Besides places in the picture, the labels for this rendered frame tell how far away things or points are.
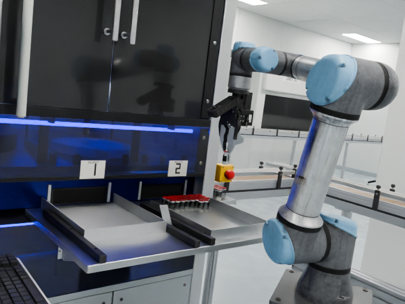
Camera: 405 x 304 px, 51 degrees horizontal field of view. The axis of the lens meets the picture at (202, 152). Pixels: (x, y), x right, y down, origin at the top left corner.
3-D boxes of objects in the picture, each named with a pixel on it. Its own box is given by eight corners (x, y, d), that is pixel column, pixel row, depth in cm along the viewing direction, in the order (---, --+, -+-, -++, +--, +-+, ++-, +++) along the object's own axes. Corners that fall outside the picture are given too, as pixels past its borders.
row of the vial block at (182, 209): (166, 212, 149) (167, 199, 149) (206, 208, 160) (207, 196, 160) (170, 213, 147) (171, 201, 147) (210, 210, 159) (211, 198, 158)
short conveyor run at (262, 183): (197, 204, 181) (202, 167, 179) (176, 195, 193) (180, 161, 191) (299, 196, 224) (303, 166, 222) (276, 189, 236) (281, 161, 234)
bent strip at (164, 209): (156, 222, 136) (159, 205, 135) (164, 222, 138) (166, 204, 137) (183, 237, 125) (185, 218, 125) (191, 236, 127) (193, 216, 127)
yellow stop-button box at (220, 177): (208, 178, 179) (210, 161, 178) (221, 178, 183) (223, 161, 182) (220, 183, 173) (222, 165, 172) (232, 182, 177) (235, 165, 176)
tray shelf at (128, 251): (24, 214, 134) (25, 209, 134) (197, 201, 179) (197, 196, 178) (87, 273, 98) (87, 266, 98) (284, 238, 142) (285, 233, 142)
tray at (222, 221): (149, 209, 150) (150, 199, 150) (206, 204, 167) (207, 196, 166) (210, 241, 124) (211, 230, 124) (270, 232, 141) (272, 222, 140)
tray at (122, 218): (40, 207, 137) (41, 196, 137) (113, 202, 154) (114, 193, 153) (83, 242, 111) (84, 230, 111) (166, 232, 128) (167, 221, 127)
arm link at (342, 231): (361, 268, 115) (370, 220, 113) (323, 272, 109) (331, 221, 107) (331, 251, 126) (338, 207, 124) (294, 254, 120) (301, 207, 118)
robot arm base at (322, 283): (352, 291, 123) (358, 259, 122) (351, 313, 109) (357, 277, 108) (300, 278, 129) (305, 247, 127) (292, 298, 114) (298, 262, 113)
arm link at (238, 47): (241, 40, 134) (228, 41, 141) (237, 75, 135) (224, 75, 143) (262, 44, 137) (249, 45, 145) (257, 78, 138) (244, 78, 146)
